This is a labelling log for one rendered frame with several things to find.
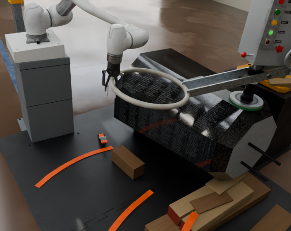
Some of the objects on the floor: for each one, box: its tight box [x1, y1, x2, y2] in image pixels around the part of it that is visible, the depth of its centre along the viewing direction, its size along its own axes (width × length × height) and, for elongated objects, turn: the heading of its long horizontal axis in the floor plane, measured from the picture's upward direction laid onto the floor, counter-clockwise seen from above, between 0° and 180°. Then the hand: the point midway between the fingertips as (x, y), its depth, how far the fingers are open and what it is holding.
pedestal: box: [225, 67, 291, 171], centre depth 273 cm, size 66×66×74 cm
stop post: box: [8, 0, 25, 33], centre depth 313 cm, size 20×20×109 cm
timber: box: [112, 145, 145, 180], centre depth 239 cm, size 30×12×12 cm, turn 34°
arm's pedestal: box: [12, 52, 79, 146], centre depth 259 cm, size 50×50×80 cm
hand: (111, 92), depth 173 cm, fingers closed on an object, 4 cm apart
